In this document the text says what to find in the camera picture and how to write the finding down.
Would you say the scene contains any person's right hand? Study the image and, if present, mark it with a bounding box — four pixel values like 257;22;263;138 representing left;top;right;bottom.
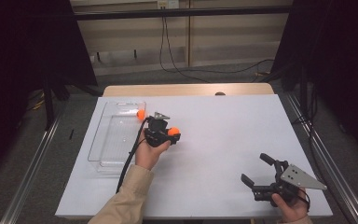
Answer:
271;188;310;224

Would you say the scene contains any hand-held gripper black cable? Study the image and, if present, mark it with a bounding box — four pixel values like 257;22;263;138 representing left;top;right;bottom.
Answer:
115;116;153;195
297;187;311;215

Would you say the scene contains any right hand-held gripper black cable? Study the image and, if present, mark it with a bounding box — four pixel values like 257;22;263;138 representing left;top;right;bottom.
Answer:
297;187;311;215

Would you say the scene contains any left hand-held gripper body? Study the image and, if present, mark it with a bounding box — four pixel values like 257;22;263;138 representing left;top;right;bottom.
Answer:
144;111;172;148

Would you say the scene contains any black stand post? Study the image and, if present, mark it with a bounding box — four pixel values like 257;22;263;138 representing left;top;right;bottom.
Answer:
42;76;56;131

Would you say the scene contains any aluminium floor rail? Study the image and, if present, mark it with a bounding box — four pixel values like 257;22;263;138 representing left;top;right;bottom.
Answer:
0;102;67;224
283;92;358;224

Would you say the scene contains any black hanging cable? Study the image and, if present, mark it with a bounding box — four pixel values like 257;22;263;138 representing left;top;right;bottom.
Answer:
162;17;276;75
158;17;212;84

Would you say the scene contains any clear plastic container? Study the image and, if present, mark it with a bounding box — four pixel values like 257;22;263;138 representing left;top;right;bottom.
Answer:
87;101;149;174

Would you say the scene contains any black curtain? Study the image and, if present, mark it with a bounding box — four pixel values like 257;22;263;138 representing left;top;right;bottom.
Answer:
0;0;98;182
270;0;358;166

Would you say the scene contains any person's left hand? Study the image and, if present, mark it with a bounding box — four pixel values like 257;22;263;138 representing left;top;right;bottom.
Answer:
134;138;172;172

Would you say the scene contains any white wall socket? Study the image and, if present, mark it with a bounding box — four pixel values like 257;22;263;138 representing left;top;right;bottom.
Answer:
157;0;181;9

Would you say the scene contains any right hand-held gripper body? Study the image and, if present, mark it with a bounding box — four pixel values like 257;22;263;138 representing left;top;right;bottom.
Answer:
251;160;328;203

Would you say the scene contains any left hand-held gripper black cable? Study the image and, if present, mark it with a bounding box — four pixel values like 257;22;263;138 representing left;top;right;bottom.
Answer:
115;116;153;195

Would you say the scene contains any black horizontal bar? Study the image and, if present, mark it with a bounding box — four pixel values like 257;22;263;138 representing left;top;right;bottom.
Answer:
73;5;293;21

